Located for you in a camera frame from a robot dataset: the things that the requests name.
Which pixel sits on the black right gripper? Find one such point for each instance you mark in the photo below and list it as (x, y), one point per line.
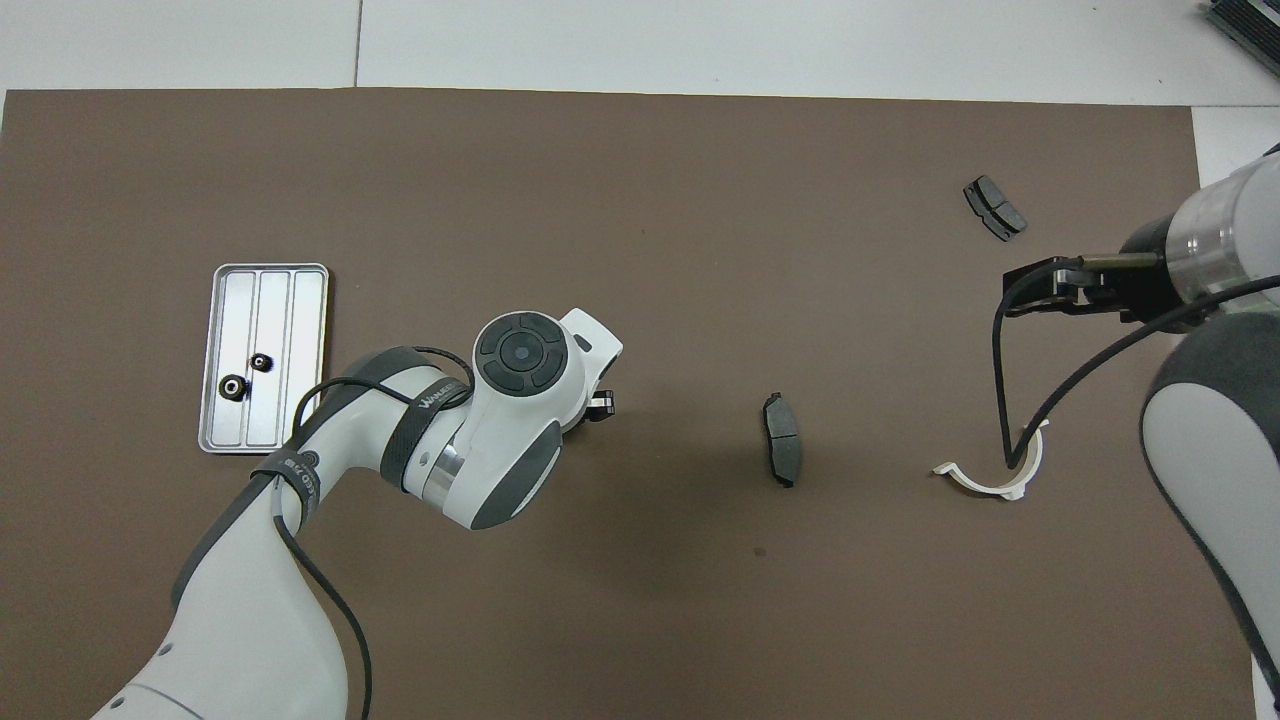
(1145, 280)

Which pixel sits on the small black bearing gear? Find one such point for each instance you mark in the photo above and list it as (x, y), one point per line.
(261, 362)

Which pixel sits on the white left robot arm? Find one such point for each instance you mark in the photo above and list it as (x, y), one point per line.
(500, 420)

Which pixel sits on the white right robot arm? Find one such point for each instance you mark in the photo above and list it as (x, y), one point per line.
(1220, 420)

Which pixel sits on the silver metal tray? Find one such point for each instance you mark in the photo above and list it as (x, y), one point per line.
(270, 310)

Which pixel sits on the short grey brake pad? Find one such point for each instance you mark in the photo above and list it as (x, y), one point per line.
(995, 208)

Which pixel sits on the brown table mat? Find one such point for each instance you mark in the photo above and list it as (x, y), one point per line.
(700, 250)

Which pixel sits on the long dark brake pad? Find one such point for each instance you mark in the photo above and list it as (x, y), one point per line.
(783, 440)

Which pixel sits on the dark ribbed equipment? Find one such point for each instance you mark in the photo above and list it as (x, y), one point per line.
(1250, 25)

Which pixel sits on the white curved plastic bracket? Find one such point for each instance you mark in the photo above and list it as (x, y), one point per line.
(985, 487)

